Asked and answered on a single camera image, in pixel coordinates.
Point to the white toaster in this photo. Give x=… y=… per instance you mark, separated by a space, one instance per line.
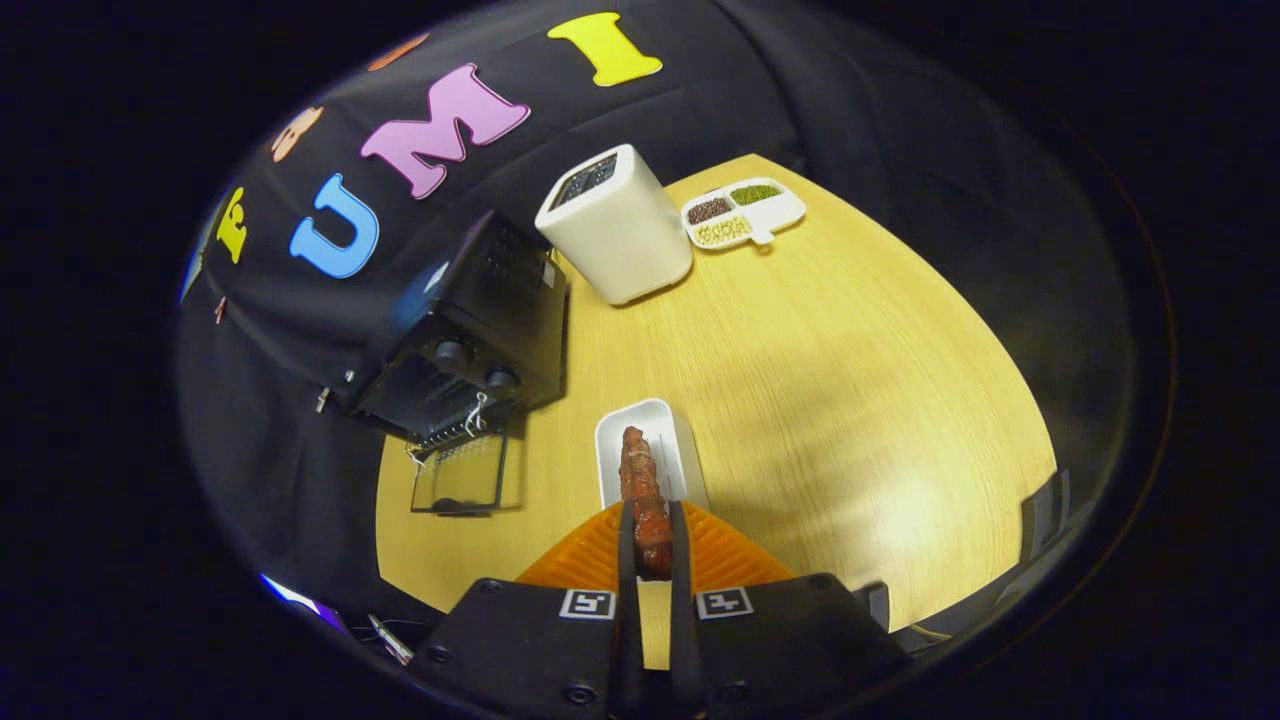
x=620 y=240

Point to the brown roasted meat piece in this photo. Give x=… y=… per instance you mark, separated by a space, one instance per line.
x=645 y=500

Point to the white rectangular dish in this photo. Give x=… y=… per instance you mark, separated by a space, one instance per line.
x=677 y=440

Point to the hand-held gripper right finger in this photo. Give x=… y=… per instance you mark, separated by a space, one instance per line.
x=682 y=620

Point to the white divided bean dish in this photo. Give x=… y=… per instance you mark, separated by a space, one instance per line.
x=782 y=212

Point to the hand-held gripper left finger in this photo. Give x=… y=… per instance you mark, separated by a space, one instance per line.
x=628 y=620

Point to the black toaster oven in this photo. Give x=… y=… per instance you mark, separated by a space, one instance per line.
x=500 y=290

